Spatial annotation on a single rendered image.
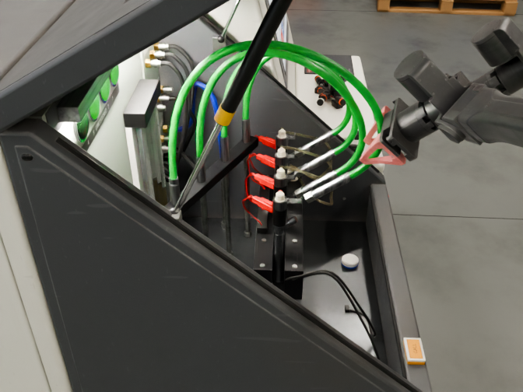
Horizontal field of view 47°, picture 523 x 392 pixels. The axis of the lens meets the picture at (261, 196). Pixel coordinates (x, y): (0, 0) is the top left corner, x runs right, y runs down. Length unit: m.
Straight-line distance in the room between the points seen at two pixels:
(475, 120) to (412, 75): 0.13
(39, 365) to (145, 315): 0.21
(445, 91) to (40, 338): 0.70
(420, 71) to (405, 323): 0.47
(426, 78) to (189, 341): 0.52
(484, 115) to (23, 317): 0.69
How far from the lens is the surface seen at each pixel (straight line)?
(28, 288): 0.88
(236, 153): 1.31
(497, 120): 0.81
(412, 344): 1.11
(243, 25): 1.36
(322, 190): 1.12
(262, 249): 1.23
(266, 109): 1.39
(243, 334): 0.87
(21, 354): 0.99
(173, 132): 1.07
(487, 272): 2.80
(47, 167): 0.74
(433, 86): 0.95
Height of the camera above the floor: 1.78
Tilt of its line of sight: 35 degrees down
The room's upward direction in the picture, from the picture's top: straight up
